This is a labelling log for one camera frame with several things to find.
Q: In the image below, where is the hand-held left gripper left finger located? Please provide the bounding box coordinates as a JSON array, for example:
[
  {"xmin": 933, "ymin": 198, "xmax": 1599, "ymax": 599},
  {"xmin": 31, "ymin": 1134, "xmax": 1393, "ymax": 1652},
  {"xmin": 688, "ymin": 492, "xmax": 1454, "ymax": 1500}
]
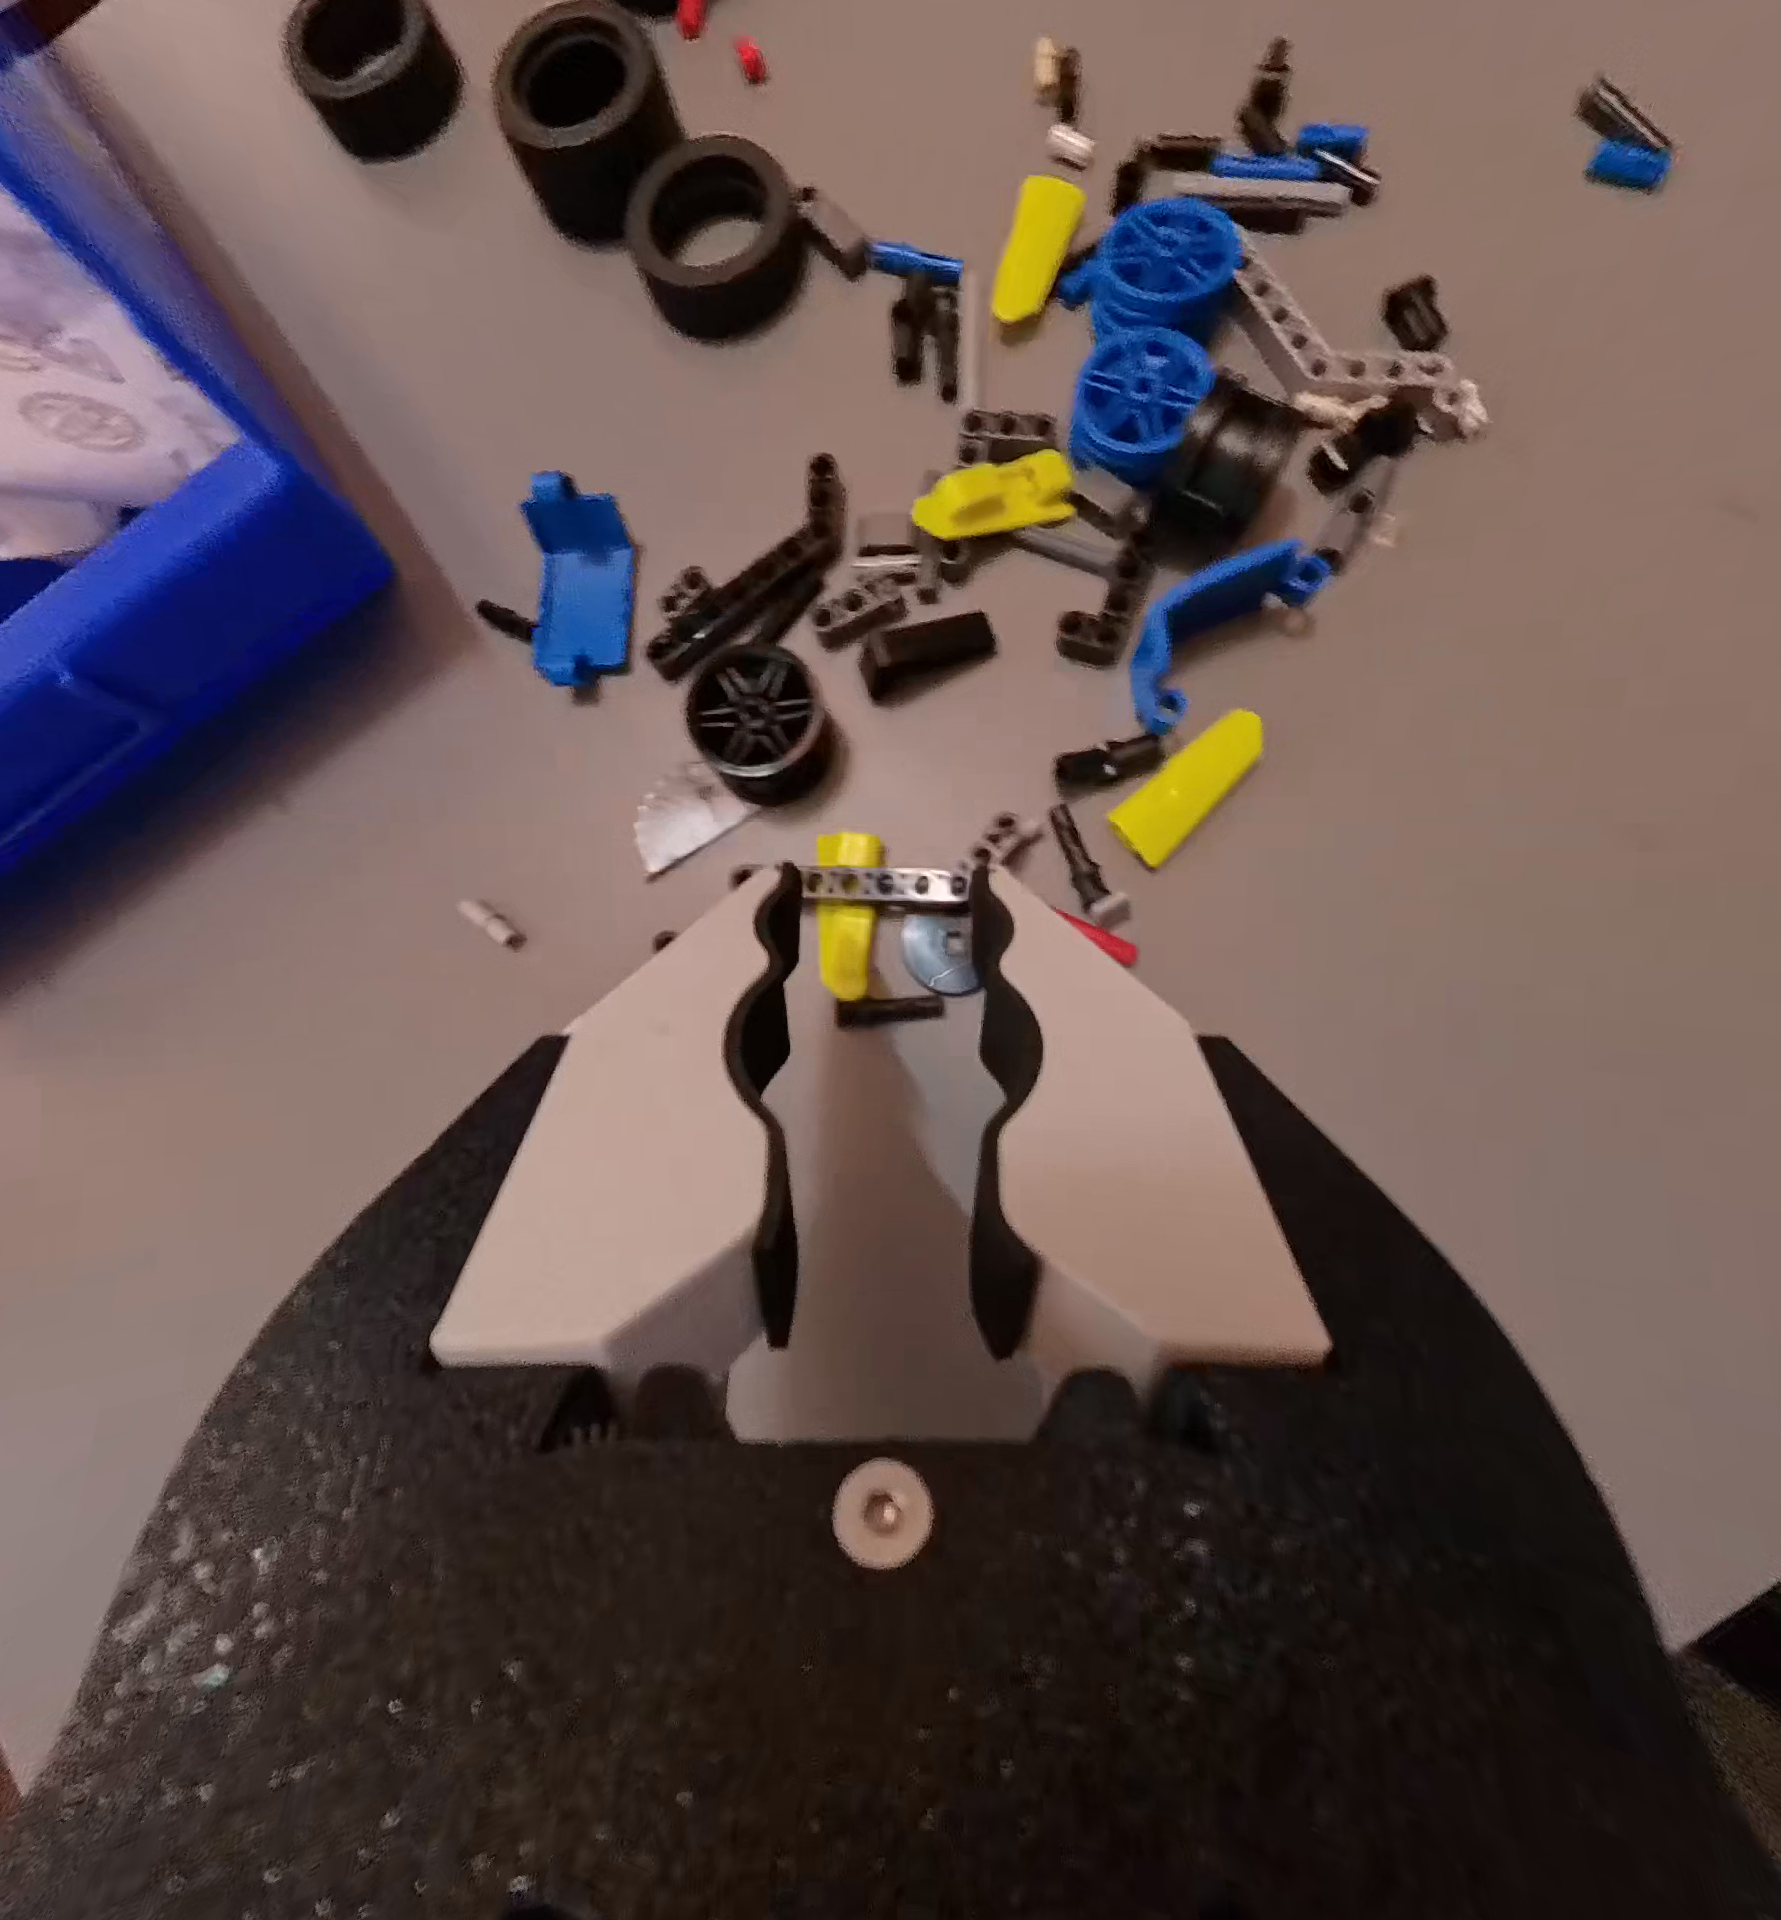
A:
[{"xmin": 428, "ymin": 864, "xmax": 806, "ymax": 1405}]

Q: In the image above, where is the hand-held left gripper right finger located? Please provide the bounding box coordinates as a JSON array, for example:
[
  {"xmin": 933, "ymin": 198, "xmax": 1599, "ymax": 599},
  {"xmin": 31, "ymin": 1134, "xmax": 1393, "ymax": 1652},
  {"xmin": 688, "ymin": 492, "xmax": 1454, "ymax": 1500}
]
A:
[{"xmin": 971, "ymin": 864, "xmax": 1339, "ymax": 1405}]

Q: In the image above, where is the grey straight perforated beam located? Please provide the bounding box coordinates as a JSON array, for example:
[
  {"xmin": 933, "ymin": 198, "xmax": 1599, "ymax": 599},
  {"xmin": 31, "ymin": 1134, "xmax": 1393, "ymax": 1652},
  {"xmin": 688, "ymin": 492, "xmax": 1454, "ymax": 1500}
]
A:
[{"xmin": 800, "ymin": 864, "xmax": 980, "ymax": 913}]

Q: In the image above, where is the grey lego pulley wheel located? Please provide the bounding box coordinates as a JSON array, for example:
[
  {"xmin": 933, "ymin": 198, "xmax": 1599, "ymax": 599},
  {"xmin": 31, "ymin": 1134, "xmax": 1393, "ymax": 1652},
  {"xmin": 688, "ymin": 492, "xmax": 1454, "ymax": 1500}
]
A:
[{"xmin": 897, "ymin": 913, "xmax": 982, "ymax": 999}]

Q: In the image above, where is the small yellow lego panel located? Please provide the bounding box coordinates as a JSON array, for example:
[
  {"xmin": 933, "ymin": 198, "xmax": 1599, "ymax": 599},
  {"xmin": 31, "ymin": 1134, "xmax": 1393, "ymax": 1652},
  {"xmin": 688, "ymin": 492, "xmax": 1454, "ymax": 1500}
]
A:
[{"xmin": 816, "ymin": 831, "xmax": 879, "ymax": 1003}]

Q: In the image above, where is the yellow lego wedge panel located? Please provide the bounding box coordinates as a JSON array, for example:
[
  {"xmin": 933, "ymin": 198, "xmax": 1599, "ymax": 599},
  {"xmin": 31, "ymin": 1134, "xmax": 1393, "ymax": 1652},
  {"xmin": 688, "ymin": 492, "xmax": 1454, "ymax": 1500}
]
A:
[
  {"xmin": 991, "ymin": 174, "xmax": 1092, "ymax": 326},
  {"xmin": 1104, "ymin": 707, "xmax": 1267, "ymax": 868}
]

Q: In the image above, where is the black lego axle connector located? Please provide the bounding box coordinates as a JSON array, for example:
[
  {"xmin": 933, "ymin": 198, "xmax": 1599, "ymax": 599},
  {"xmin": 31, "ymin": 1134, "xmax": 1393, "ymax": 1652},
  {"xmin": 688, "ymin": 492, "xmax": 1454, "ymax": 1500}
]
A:
[{"xmin": 1053, "ymin": 733, "xmax": 1169, "ymax": 793}]

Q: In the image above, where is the black spoked lego wheel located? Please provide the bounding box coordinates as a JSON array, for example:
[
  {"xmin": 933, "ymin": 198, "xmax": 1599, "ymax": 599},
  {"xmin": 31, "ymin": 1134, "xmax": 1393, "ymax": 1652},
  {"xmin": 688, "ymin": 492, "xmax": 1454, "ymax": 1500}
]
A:
[{"xmin": 685, "ymin": 640, "xmax": 836, "ymax": 808}]

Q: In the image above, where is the black angled lego liftarm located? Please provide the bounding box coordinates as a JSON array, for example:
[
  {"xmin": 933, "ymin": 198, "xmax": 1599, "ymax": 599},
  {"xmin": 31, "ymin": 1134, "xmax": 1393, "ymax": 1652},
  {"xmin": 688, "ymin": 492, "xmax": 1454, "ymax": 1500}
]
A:
[{"xmin": 1053, "ymin": 503, "xmax": 1154, "ymax": 671}]

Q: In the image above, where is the blue curved lego panel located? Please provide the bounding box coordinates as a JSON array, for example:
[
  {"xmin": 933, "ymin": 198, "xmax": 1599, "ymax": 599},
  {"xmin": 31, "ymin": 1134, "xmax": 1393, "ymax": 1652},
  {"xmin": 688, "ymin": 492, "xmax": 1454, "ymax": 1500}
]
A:
[{"xmin": 1130, "ymin": 540, "xmax": 1333, "ymax": 735}]

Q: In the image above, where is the blue flat lego panel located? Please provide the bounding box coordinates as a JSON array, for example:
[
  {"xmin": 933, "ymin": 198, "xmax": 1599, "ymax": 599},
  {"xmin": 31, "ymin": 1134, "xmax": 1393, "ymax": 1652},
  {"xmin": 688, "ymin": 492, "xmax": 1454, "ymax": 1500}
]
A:
[{"xmin": 519, "ymin": 470, "xmax": 639, "ymax": 690}]

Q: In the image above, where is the yellow lego fairing piece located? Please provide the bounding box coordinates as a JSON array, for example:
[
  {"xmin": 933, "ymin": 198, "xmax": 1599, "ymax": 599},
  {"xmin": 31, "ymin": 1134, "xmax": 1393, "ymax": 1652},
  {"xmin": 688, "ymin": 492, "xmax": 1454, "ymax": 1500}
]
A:
[{"xmin": 912, "ymin": 449, "xmax": 1076, "ymax": 548}]

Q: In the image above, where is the black lego wheel hub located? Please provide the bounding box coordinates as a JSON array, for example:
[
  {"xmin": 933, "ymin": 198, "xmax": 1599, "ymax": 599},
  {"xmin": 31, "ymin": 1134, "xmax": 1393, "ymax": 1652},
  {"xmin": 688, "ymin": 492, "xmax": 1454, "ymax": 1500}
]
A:
[{"xmin": 1159, "ymin": 372, "xmax": 1305, "ymax": 555}]

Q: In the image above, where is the blue lego wheel hub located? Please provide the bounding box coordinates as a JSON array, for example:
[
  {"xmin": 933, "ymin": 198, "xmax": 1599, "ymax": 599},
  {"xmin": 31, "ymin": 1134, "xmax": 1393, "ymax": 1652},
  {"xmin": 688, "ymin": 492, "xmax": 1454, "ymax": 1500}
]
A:
[
  {"xmin": 1071, "ymin": 327, "xmax": 1216, "ymax": 491},
  {"xmin": 1092, "ymin": 192, "xmax": 1243, "ymax": 337}
]

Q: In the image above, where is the grey bent lego liftarm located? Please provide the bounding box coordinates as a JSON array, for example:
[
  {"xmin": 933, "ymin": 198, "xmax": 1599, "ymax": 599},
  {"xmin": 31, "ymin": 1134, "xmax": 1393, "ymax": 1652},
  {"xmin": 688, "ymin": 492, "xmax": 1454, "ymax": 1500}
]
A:
[{"xmin": 1233, "ymin": 240, "xmax": 1483, "ymax": 442}]

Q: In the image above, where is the black lego tire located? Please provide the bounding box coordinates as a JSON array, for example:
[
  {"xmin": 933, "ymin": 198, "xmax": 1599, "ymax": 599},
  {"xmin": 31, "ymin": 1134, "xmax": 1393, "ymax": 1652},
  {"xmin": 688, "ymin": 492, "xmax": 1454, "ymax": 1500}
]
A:
[
  {"xmin": 492, "ymin": 0, "xmax": 685, "ymax": 241},
  {"xmin": 627, "ymin": 135, "xmax": 810, "ymax": 346},
  {"xmin": 285, "ymin": 0, "xmax": 467, "ymax": 164}
]

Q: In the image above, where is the dark grey lego connector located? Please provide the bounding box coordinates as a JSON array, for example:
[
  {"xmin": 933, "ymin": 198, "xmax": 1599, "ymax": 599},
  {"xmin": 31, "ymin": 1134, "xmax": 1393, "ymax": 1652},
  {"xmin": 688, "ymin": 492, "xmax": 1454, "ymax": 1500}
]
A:
[{"xmin": 800, "ymin": 185, "xmax": 874, "ymax": 280}]

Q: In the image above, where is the grey lego beam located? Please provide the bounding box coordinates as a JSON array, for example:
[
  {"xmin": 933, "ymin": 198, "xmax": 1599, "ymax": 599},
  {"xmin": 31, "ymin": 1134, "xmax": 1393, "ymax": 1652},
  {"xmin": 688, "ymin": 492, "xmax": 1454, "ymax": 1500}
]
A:
[{"xmin": 1169, "ymin": 169, "xmax": 1353, "ymax": 212}]

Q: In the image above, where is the grey ribbed fan-shaped piece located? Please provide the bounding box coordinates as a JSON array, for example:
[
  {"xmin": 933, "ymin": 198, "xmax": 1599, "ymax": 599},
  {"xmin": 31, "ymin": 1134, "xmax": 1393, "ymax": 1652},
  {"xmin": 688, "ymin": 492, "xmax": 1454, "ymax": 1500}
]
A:
[{"xmin": 635, "ymin": 756, "xmax": 766, "ymax": 878}]

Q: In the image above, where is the long black bent liftarm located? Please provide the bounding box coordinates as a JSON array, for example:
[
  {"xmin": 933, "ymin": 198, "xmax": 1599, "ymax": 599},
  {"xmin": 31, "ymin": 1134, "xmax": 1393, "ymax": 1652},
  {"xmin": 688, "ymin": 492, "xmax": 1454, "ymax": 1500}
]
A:
[{"xmin": 645, "ymin": 449, "xmax": 853, "ymax": 682}]

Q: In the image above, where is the blue storage bin white label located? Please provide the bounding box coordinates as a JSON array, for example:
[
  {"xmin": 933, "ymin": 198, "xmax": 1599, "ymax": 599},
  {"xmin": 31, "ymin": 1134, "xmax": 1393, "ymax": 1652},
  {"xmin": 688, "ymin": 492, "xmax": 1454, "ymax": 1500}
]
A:
[{"xmin": 0, "ymin": 0, "xmax": 401, "ymax": 936}]

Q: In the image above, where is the printed clear plastic bag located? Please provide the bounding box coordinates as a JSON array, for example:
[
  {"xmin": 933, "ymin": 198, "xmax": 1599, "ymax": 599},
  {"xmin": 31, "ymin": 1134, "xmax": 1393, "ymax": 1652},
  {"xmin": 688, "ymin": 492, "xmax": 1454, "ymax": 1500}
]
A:
[{"xmin": 0, "ymin": 105, "xmax": 246, "ymax": 561}]

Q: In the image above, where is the black lego bracket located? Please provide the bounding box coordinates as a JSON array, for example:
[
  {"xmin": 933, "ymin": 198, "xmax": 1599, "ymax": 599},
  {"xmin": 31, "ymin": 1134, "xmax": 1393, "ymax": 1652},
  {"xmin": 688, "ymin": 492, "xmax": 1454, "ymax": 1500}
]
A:
[{"xmin": 1305, "ymin": 399, "xmax": 1431, "ymax": 499}]

